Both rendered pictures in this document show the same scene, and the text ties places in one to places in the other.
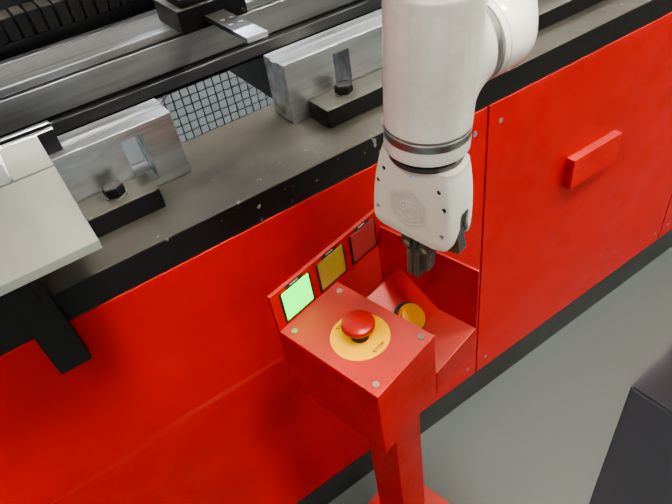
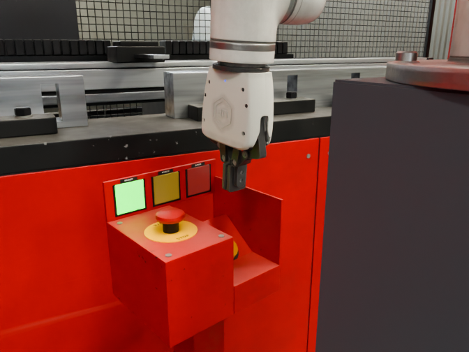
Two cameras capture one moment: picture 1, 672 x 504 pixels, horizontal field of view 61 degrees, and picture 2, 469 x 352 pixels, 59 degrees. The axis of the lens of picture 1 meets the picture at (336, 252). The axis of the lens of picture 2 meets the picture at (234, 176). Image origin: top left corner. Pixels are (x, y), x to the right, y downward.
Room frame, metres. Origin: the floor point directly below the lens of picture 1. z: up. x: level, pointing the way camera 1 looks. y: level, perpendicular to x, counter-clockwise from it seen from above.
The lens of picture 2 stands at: (-0.09, -0.09, 1.02)
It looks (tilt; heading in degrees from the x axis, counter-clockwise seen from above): 17 degrees down; 0
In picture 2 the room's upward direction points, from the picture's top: straight up
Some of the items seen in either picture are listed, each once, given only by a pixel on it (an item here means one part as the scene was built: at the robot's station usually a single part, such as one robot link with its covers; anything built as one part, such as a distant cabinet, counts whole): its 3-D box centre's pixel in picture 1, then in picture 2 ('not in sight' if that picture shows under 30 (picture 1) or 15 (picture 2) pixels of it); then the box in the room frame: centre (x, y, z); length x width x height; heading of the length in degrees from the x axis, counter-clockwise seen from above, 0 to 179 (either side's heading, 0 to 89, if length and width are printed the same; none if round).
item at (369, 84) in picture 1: (396, 79); (255, 107); (0.85, -0.14, 0.89); 0.30 x 0.05 x 0.03; 118
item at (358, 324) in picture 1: (359, 329); (170, 223); (0.44, -0.01, 0.79); 0.04 x 0.04 x 0.04
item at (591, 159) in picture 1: (592, 159); not in sight; (0.96, -0.56, 0.59); 0.15 x 0.02 x 0.07; 118
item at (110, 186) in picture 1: (114, 190); (22, 112); (0.64, 0.27, 0.91); 0.03 x 0.03 x 0.02
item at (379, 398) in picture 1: (380, 324); (195, 239); (0.48, -0.04, 0.75); 0.20 x 0.16 x 0.18; 131
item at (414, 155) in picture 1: (425, 133); (241, 52); (0.48, -0.11, 1.01); 0.09 x 0.08 x 0.03; 41
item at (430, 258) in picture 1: (433, 254); (243, 170); (0.47, -0.11, 0.86); 0.03 x 0.03 x 0.07; 41
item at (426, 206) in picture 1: (424, 184); (239, 100); (0.48, -0.10, 0.95); 0.10 x 0.07 x 0.11; 41
